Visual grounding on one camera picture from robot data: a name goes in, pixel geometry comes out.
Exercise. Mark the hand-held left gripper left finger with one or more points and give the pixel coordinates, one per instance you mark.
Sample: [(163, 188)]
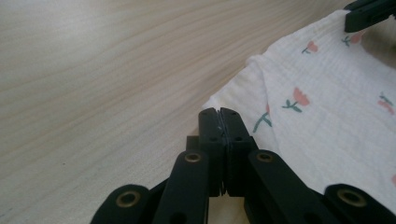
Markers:
[(212, 130)]

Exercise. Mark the white floral baby garment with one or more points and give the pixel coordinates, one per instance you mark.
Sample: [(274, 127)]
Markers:
[(327, 130)]

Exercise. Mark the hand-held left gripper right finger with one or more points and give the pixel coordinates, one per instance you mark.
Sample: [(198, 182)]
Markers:
[(237, 137)]

